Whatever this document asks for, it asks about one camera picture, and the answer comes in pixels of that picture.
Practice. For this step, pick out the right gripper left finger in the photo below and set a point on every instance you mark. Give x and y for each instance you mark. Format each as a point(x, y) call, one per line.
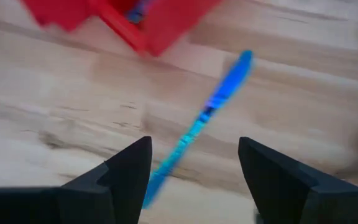
point(73, 205)

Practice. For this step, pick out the red plastic bin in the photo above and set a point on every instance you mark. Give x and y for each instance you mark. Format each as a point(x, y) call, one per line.
point(61, 12)
point(179, 25)

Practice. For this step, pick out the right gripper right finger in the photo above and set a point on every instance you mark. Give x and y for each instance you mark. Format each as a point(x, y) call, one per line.
point(306, 202)

